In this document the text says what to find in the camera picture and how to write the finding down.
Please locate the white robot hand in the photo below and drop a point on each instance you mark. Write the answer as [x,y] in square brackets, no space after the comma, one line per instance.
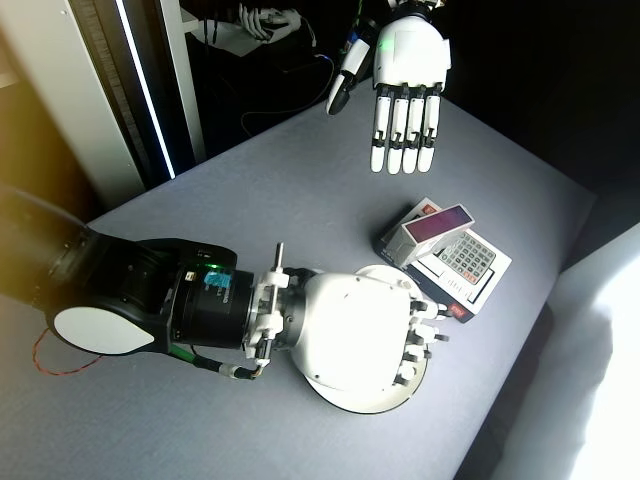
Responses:
[355,330]
[410,55]

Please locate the maroon and white small box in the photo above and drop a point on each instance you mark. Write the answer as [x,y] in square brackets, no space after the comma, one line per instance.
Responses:
[440,225]

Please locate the white round plate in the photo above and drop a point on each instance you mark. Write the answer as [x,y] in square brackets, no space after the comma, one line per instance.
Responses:
[370,405]

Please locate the white calculator box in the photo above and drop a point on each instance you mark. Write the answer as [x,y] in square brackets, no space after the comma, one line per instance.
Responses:
[475,270]

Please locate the spare white robot hand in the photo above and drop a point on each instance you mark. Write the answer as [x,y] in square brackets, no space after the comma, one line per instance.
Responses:
[265,22]

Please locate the grey table cloth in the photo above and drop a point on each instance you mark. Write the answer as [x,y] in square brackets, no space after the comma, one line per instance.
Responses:
[250,210]

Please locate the white board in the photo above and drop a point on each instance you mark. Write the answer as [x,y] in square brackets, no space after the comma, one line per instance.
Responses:
[225,40]

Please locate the white cabinet frame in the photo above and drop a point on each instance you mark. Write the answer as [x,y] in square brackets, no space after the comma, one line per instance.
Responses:
[75,75]

